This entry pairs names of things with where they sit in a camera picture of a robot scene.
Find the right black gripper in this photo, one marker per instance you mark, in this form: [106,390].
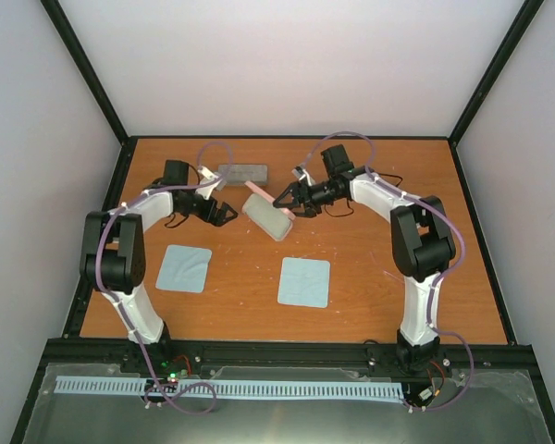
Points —
[311,210]

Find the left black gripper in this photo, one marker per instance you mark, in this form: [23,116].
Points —
[216,219]

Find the pink glasses case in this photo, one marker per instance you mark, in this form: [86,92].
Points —
[275,222]

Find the blue cleaning cloth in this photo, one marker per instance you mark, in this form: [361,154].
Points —
[304,283]
[184,269]

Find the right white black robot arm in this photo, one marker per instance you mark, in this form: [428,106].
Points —
[421,240]

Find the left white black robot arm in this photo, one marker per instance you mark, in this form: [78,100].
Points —
[113,255]

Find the grey glasses case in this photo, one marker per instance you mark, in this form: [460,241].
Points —
[239,174]

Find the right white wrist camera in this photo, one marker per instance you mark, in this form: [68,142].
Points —
[302,175]

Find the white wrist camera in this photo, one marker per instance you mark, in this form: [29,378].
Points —
[302,175]
[209,182]

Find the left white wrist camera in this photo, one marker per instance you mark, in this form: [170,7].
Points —
[209,182]

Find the black frame glasses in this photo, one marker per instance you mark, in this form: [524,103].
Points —
[394,180]

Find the black cage frame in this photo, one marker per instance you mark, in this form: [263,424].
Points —
[524,17]

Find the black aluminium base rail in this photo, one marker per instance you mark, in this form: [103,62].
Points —
[374,360]

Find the blue slotted cable duct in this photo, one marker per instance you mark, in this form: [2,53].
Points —
[238,390]

